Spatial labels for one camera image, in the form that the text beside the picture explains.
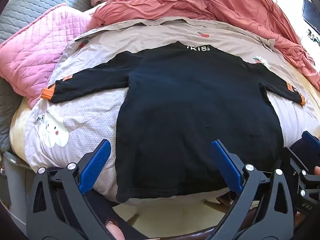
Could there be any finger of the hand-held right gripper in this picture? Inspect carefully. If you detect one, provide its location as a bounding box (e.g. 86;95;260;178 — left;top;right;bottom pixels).
301;131;320;152
281;147;310;179

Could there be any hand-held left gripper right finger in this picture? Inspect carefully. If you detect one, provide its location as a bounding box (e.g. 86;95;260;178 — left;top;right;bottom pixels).
211;139;295;240

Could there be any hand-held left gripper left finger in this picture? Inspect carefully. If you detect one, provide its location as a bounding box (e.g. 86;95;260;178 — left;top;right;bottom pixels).
25;139;148;240

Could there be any black long-sleeved shirt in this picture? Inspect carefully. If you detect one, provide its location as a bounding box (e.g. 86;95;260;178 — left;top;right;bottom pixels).
51;41;306;203

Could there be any person's left hand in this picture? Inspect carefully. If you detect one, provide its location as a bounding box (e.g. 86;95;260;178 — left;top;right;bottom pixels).
105;219;125;240

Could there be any printed cartoon blanket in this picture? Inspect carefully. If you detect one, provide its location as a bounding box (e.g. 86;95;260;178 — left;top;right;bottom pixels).
24;17;320;205

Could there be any yellow bed sheet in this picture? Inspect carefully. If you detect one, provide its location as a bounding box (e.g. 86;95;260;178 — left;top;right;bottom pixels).
9;67;320;167

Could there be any grey plastic tub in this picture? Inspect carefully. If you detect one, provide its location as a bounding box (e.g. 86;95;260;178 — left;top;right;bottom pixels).
0;151;33;230

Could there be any black flat television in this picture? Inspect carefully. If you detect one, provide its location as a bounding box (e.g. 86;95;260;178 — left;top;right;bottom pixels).
302;0;320;34

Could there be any pink quilted pillow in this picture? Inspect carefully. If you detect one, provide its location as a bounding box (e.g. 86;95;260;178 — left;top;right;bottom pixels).
0;2;94;108

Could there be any coral red duvet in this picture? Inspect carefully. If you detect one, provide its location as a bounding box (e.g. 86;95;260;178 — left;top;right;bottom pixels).
92;0;320;90

